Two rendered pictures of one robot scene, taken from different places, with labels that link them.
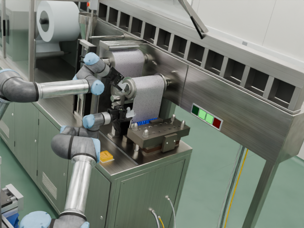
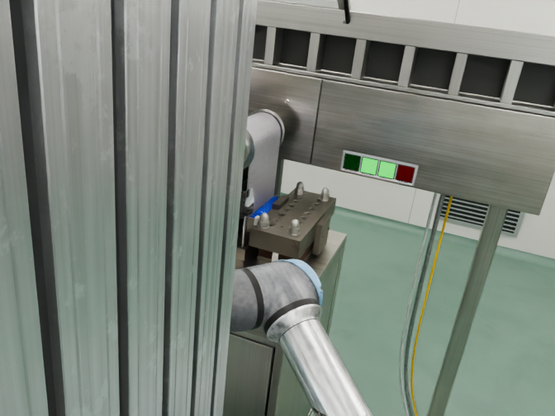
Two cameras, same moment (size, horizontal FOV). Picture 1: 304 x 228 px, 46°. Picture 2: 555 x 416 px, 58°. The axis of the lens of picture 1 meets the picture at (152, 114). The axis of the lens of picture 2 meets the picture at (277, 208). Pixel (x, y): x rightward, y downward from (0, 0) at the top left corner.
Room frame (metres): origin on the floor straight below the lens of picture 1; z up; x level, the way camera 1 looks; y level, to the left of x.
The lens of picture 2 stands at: (0.70, 0.68, 1.68)
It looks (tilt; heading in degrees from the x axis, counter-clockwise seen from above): 23 degrees down; 333
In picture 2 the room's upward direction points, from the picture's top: 7 degrees clockwise
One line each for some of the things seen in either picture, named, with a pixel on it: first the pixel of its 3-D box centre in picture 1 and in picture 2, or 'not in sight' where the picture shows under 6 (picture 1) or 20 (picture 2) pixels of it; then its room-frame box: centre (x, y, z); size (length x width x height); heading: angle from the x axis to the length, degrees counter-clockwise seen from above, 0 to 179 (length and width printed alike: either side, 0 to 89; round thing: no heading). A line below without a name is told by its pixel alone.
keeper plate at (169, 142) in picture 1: (169, 142); (322, 234); (1.97, -0.14, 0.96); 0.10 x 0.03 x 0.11; 134
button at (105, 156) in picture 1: (104, 156); not in sight; (1.77, 0.23, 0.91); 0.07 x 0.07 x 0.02; 44
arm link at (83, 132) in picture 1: (89, 135); not in sight; (1.81, 0.34, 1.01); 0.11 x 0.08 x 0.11; 96
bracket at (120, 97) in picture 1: (116, 115); not in sight; (2.04, 0.23, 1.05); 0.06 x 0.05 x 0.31; 134
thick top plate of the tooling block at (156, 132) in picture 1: (159, 131); (296, 219); (2.03, -0.07, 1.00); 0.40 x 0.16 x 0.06; 134
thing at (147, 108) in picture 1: (146, 109); (262, 183); (2.09, 0.04, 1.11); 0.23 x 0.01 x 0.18; 134
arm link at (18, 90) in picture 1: (57, 89); not in sight; (1.60, 0.48, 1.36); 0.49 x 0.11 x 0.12; 131
